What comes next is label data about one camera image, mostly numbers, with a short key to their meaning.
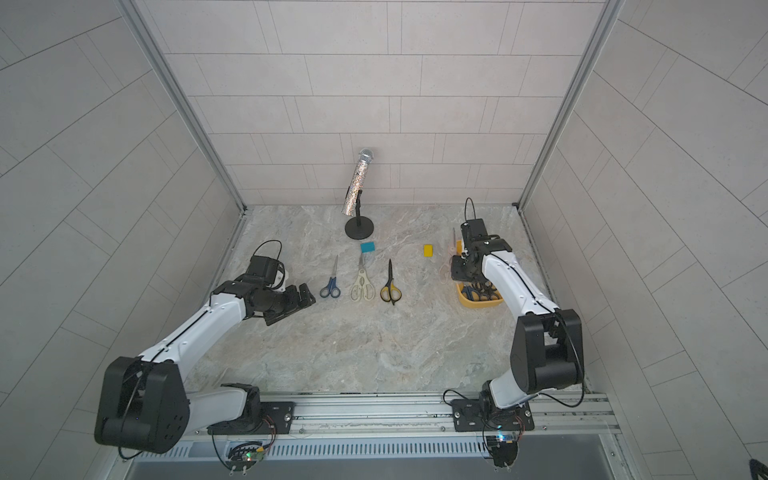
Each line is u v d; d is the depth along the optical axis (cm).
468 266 72
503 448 68
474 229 69
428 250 103
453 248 90
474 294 92
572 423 71
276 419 71
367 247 106
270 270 68
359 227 108
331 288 94
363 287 94
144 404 39
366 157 93
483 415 65
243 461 65
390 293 93
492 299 91
